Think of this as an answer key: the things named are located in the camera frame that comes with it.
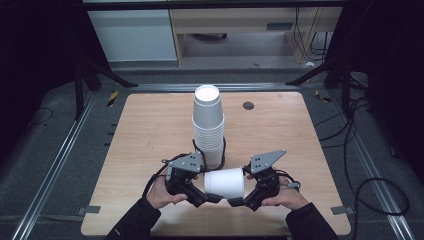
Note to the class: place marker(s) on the yellow black tape strip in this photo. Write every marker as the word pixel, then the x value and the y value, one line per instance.
pixel 322 96
pixel 112 98

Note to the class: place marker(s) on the person's left hand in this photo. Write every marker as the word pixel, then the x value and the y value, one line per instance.
pixel 160 196

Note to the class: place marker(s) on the small white floor object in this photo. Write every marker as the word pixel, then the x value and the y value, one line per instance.
pixel 310 63

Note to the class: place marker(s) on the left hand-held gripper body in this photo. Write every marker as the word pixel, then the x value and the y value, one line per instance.
pixel 185 165

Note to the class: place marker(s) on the light wooden desk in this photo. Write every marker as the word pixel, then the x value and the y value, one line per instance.
pixel 233 20

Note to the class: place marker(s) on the stack of white paper cups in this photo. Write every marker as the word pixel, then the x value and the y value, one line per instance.
pixel 207 116

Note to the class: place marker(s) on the single white paper cup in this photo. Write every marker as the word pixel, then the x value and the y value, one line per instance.
pixel 225 182

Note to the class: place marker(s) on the aluminium floor rail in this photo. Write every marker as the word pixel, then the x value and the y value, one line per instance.
pixel 160 87
pixel 50 173
pixel 373 173

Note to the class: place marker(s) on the person's right hand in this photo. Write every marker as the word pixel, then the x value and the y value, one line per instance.
pixel 290 198

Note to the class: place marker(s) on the round grey table grommet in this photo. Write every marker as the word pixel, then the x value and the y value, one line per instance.
pixel 248 105

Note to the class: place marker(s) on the white cabinet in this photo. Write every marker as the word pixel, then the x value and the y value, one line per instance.
pixel 133 35

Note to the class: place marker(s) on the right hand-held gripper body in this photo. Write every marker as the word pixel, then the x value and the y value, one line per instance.
pixel 266 181

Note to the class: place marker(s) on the black metal stand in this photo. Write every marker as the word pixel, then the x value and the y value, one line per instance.
pixel 79 93
pixel 346 90

